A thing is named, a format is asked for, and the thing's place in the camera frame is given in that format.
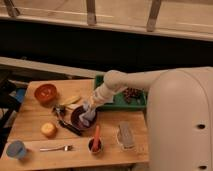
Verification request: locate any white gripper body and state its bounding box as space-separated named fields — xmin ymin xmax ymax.
xmin=90 ymin=84 xmax=114 ymax=108

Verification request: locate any purple bowl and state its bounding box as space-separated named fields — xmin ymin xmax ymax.
xmin=71 ymin=106 xmax=97 ymax=131

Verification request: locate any white grey towel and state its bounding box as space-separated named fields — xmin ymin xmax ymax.
xmin=79 ymin=101 xmax=96 ymax=127

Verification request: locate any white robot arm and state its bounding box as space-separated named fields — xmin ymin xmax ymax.
xmin=92 ymin=67 xmax=213 ymax=171

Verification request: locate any orange bowl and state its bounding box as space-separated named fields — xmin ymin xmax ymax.
xmin=34 ymin=84 xmax=57 ymax=104

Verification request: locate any green plastic tray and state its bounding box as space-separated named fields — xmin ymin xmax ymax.
xmin=95 ymin=71 xmax=147 ymax=110

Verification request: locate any bunch of dark grapes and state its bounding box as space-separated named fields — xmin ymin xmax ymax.
xmin=123 ymin=88 xmax=141 ymax=104

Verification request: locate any yellow banana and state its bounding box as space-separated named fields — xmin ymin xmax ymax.
xmin=59 ymin=95 xmax=81 ymax=106

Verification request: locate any small dark cup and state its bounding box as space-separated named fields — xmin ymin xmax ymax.
xmin=88 ymin=138 xmax=103 ymax=155

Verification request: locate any orange carrot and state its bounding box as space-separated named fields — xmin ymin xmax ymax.
xmin=92 ymin=125 xmax=100 ymax=152

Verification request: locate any yellow apple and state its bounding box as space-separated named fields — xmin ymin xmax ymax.
xmin=41 ymin=122 xmax=57 ymax=137

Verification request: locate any silver fork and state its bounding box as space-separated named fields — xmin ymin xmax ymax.
xmin=39 ymin=145 xmax=73 ymax=152

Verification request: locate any black chair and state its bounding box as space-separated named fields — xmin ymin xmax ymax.
xmin=0 ymin=69 xmax=22 ymax=148

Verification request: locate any blue plastic cup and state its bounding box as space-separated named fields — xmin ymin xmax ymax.
xmin=6 ymin=140 xmax=27 ymax=159

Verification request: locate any black handled can opener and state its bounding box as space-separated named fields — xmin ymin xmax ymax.
xmin=53 ymin=105 xmax=82 ymax=136

